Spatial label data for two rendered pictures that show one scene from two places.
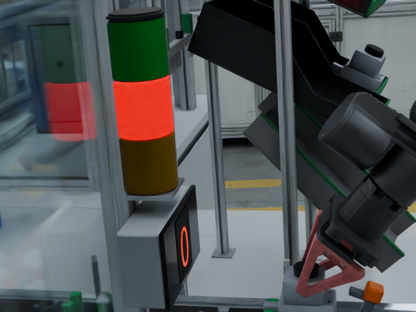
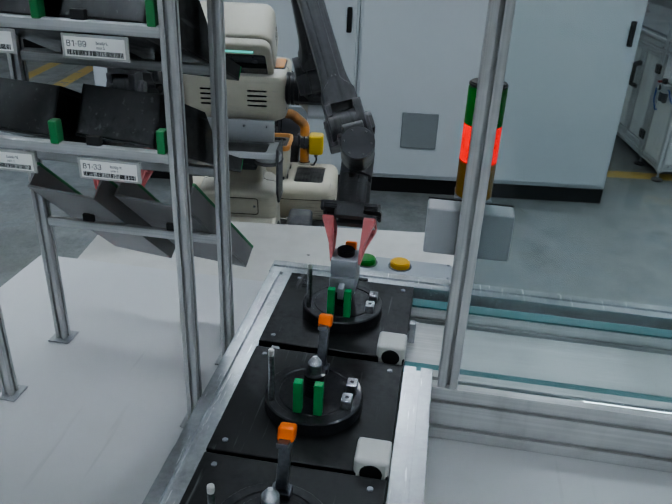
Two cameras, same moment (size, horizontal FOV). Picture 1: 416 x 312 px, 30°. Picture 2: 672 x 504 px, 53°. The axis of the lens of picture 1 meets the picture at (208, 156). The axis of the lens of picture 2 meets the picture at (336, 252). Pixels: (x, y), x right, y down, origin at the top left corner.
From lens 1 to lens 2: 1.29 m
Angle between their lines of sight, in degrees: 86
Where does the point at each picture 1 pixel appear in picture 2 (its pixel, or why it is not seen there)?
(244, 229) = not seen: outside the picture
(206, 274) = (56, 406)
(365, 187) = (362, 179)
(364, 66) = not seen: hidden behind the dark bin
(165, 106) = not seen: hidden behind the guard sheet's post
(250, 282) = (96, 377)
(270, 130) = (199, 196)
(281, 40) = (221, 112)
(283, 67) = (222, 135)
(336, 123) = (371, 142)
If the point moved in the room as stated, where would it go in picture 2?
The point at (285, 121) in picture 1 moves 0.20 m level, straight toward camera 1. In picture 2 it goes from (224, 179) to (349, 186)
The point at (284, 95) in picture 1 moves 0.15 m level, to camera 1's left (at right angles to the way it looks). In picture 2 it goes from (223, 157) to (212, 193)
